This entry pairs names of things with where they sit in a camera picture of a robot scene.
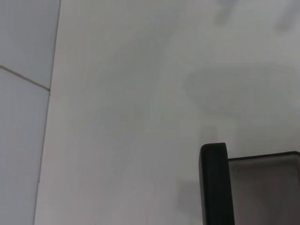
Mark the black glasses case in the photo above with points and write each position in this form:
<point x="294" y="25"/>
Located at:
<point x="213" y="182"/>

